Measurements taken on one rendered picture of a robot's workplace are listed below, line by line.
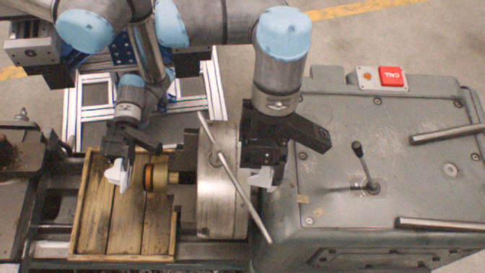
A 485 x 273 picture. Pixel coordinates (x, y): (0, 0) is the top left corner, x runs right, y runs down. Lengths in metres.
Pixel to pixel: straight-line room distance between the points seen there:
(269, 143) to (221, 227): 0.37
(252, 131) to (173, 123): 1.54
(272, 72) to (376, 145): 0.50
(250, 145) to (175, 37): 0.21
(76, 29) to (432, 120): 0.88
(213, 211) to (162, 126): 1.28
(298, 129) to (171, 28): 0.26
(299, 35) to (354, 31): 2.51
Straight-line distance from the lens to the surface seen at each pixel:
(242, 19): 0.66
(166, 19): 0.65
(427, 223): 0.98
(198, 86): 2.33
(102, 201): 1.33
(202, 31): 0.65
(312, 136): 0.70
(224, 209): 0.97
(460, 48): 3.32
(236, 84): 2.60
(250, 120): 0.68
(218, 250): 1.27
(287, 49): 0.57
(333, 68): 1.13
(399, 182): 1.01
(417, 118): 1.12
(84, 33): 1.00
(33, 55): 1.43
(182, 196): 1.06
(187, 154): 1.06
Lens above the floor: 2.10
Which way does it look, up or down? 62 degrees down
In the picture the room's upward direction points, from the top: 9 degrees clockwise
